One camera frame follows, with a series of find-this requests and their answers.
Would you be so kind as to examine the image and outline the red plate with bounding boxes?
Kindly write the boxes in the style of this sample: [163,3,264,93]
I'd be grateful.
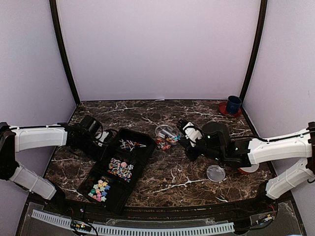
[219,102,242,118]

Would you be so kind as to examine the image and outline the star candies pile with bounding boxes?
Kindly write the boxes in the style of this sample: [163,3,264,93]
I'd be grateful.
[88,179,111,203]

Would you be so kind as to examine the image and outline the left circuit board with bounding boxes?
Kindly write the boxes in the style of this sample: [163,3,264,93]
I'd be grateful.
[70,220,92,232]

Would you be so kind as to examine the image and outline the swirl lollipops pile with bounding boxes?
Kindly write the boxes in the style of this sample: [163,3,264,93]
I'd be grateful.
[107,158,134,182]

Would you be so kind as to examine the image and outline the clear plastic lid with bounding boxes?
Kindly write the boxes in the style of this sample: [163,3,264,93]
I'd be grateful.
[206,165,226,182]

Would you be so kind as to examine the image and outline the black front table rail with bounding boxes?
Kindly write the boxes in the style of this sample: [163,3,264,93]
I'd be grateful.
[41,183,293,223]

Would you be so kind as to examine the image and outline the orange white bowl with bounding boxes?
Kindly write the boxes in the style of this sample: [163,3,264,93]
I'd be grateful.
[238,164,259,175]

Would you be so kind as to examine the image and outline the right circuit board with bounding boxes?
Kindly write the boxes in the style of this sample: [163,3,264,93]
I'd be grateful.
[255,214,275,225]

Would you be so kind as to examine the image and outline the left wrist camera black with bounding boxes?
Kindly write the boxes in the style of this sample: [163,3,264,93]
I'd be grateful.
[79,115,101,135]

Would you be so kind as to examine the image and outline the white slotted cable duct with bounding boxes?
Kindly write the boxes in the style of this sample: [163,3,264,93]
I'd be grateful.
[31,209,234,236]

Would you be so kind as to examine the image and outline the circuit board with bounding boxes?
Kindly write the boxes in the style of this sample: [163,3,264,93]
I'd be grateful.
[255,214,275,225]
[70,220,92,232]

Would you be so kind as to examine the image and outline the black three-compartment candy tray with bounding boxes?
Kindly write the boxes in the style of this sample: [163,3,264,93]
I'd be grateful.
[77,128,156,214]

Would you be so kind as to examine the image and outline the blue mug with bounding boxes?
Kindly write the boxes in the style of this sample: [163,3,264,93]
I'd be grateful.
[226,95,242,115]

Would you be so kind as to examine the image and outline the left black frame post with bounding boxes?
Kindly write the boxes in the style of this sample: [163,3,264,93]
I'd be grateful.
[49,0,81,106]

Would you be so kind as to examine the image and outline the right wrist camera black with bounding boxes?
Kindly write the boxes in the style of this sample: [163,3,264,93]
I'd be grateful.
[201,122,231,158]

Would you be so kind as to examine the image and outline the right black frame post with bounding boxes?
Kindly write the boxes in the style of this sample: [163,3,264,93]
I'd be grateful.
[240,0,268,102]

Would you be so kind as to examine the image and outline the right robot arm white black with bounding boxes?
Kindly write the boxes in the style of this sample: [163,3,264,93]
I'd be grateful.
[177,119,315,213]

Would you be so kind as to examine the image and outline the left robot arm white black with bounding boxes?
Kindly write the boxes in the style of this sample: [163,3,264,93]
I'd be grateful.
[0,118,110,214]

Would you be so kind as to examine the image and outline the clear plastic cup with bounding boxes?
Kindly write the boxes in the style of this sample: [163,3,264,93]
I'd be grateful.
[155,124,182,145]

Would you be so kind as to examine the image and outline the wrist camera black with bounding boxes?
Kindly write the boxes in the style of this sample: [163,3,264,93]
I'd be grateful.
[201,122,231,158]
[79,115,101,135]

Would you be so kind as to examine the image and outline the stick candies pile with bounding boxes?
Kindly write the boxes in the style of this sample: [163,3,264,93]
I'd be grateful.
[119,139,147,151]

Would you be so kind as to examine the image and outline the black frame post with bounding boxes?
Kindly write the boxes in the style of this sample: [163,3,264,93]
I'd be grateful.
[240,0,268,102]
[49,0,81,106]

